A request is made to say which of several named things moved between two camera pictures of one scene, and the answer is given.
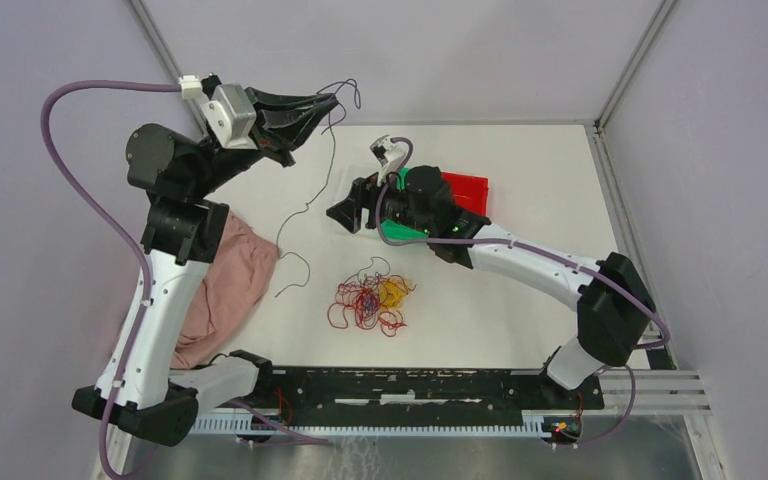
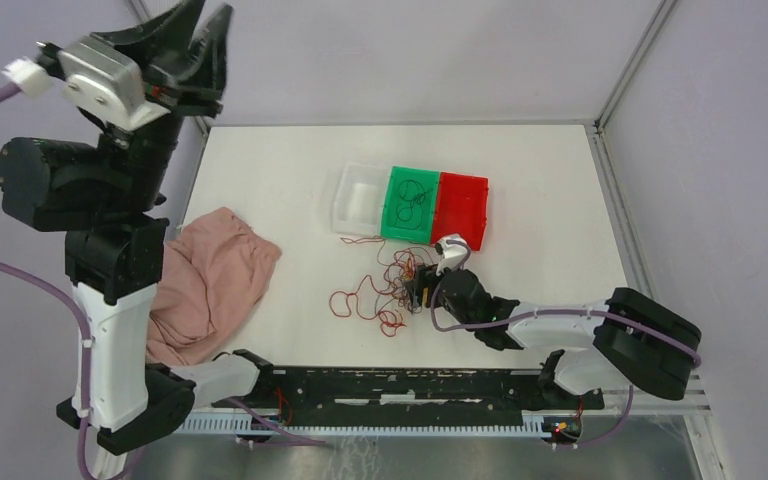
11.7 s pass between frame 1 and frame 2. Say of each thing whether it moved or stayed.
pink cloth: stayed
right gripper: moved
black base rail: stayed
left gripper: moved
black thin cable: moved
